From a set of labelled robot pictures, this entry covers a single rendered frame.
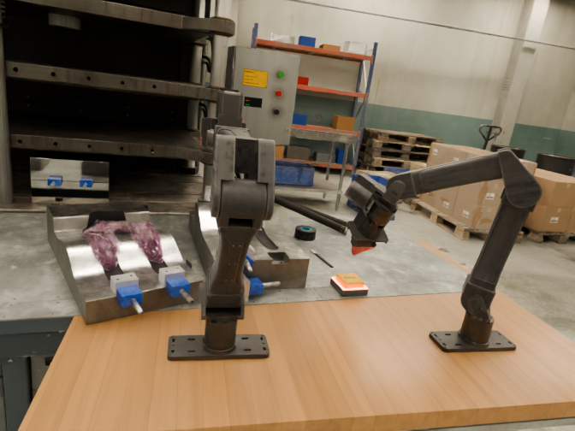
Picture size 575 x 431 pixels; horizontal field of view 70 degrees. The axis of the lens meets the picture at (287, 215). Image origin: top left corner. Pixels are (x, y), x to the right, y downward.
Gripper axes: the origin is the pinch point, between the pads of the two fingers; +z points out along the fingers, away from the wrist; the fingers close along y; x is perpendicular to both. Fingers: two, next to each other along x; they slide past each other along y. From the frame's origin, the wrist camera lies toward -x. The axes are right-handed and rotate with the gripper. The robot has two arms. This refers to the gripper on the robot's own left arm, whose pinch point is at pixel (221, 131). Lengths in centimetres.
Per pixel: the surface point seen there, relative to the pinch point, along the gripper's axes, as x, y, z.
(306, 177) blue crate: 69, -134, 362
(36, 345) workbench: 50, 39, -20
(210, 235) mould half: 30.6, 0.3, 5.3
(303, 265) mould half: 32.7, -23.9, -10.9
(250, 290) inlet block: 37.0, -8.8, -17.6
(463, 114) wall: -40, -511, 616
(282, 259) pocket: 32.7, -19.0, -6.9
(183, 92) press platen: -9, 11, 64
